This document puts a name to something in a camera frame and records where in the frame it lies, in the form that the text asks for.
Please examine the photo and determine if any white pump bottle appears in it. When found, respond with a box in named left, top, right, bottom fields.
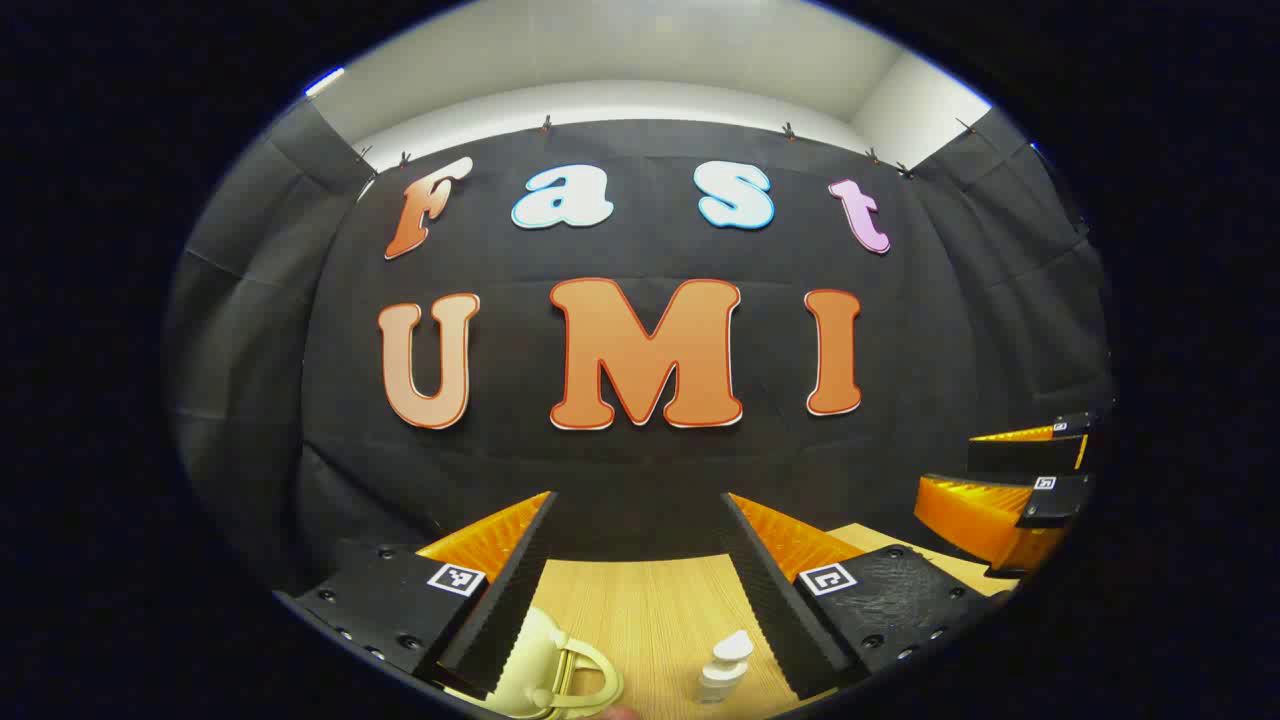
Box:
left=697, top=630, right=756, bottom=704

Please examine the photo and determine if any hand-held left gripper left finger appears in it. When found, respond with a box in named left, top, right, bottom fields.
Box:
left=275, top=490, right=559, bottom=701

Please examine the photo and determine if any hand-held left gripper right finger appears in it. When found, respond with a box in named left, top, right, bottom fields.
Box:
left=720, top=492, right=1016, bottom=701

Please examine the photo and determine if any pale yellow suitcase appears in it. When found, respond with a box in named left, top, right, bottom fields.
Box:
left=445, top=605, right=626, bottom=719

